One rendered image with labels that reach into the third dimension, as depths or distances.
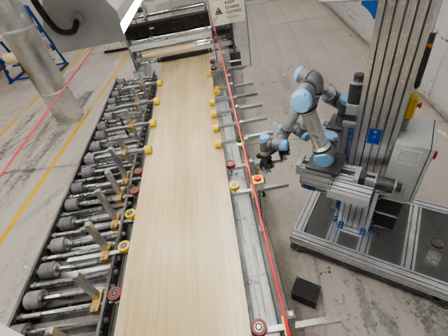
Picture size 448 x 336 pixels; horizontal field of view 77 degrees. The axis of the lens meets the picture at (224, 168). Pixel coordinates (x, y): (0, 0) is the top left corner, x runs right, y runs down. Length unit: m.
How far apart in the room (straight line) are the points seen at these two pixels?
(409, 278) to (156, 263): 1.84
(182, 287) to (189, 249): 0.25
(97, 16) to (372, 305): 2.59
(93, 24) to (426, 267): 2.64
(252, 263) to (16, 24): 4.72
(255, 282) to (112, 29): 1.75
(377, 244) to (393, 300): 0.43
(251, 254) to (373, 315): 1.09
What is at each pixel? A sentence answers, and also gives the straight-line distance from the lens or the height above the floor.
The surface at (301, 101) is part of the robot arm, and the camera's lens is 1.63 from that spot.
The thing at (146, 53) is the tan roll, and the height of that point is 1.08.
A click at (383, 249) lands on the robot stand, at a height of 0.21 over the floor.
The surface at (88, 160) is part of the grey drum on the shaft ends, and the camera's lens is 3.11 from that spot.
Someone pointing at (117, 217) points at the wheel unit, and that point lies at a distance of 2.35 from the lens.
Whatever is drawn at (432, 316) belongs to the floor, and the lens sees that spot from 2.83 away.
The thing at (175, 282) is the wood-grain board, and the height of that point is 0.90.
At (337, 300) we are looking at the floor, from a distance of 2.68.
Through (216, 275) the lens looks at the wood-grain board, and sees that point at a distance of 1.75.
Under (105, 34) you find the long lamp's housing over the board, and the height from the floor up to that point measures 2.32.
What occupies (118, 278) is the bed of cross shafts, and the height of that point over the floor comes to 0.72.
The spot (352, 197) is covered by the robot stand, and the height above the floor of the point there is 0.95.
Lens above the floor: 2.44
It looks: 42 degrees down
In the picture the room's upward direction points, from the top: 12 degrees counter-clockwise
